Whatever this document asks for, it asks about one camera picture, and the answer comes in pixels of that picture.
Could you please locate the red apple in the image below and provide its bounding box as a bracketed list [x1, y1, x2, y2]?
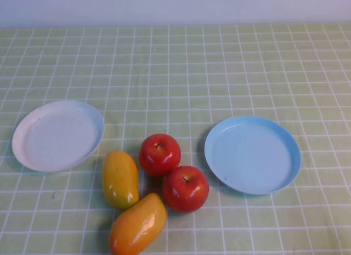
[162, 165, 210, 213]
[138, 133, 182, 177]

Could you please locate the orange yellow mango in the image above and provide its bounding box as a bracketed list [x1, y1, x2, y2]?
[109, 192, 168, 255]

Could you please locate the white round plastic plate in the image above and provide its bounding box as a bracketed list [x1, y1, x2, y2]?
[11, 99, 105, 173]

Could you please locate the light blue round plate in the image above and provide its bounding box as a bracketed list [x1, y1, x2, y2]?
[204, 115, 302, 196]

